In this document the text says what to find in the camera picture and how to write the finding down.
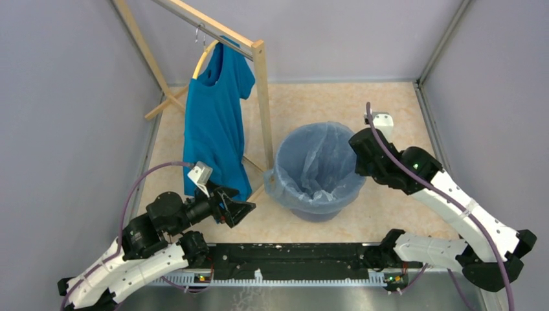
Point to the metal hook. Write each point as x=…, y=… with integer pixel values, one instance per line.
x=200, y=35

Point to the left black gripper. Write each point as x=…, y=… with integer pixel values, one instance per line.
x=234, y=210

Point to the yellow clothes hanger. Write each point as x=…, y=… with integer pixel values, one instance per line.
x=203, y=58

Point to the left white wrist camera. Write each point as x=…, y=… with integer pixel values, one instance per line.
x=199, y=175

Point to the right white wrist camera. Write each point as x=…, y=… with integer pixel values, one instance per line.
x=384, y=124

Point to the blue plastic trash bin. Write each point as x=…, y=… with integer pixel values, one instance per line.
x=315, y=210

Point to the blue t-shirt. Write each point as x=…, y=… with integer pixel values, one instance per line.
x=214, y=131

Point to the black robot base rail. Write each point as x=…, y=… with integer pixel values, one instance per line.
x=298, y=262

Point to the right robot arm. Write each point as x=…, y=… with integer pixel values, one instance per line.
x=485, y=249

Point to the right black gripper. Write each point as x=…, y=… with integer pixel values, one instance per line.
x=360, y=168

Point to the wooden clothes rack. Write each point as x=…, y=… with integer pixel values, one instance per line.
x=251, y=50

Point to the light blue trash bag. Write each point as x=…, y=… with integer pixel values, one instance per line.
x=315, y=167

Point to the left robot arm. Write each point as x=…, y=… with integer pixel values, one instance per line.
x=151, y=245

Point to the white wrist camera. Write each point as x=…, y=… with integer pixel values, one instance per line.
x=199, y=175
x=384, y=124

